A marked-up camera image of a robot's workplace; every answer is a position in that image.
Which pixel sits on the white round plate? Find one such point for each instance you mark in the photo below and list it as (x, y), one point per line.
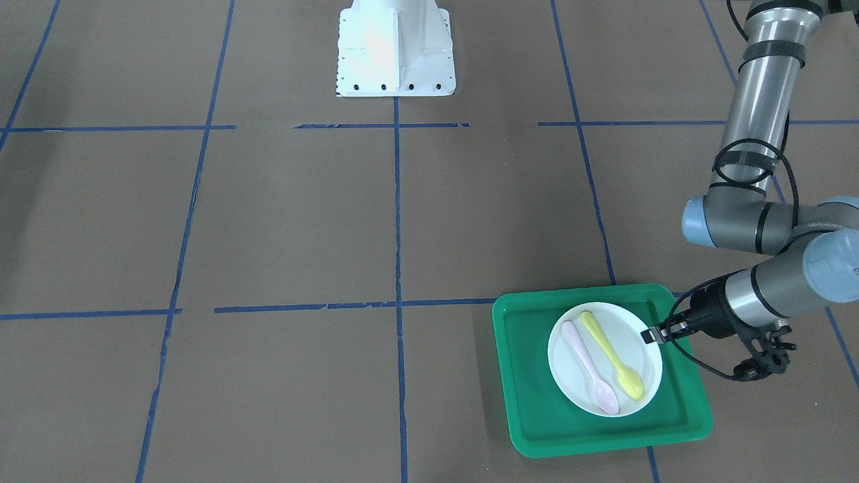
(623, 329)

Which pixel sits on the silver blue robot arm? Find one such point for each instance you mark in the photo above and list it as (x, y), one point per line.
(811, 250)

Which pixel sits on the white central pillar with base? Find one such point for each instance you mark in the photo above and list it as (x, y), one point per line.
(395, 48)

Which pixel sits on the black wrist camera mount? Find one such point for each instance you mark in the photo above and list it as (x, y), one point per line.
(769, 353)

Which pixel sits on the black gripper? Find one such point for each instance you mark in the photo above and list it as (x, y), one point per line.
(706, 317)

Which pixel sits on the pink plastic spoon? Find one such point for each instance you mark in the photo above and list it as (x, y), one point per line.
(603, 394)

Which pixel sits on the green plastic tray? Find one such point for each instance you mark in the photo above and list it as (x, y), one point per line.
(543, 423)

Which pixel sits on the yellow plastic spoon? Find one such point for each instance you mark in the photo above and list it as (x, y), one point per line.
(629, 379)

